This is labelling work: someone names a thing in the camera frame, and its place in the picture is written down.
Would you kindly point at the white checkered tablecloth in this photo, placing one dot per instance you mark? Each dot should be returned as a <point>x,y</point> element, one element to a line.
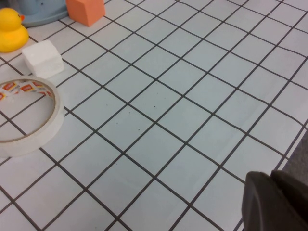
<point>168,96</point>

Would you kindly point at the orange foam cube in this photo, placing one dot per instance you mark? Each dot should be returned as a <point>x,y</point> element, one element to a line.
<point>84,12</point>

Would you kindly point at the white foam cube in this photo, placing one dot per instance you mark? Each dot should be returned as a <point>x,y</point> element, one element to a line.
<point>43,57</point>

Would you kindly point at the white tape roll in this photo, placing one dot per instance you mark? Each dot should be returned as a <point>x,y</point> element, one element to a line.
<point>53,125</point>

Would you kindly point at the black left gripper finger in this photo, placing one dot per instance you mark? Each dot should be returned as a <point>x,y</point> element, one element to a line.
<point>272,204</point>

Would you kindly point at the yellow rubber duck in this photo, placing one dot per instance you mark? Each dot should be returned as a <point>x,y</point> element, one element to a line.
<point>12,33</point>

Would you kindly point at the blue cup stand with pegs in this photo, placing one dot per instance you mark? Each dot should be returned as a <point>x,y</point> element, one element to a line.
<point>41,14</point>

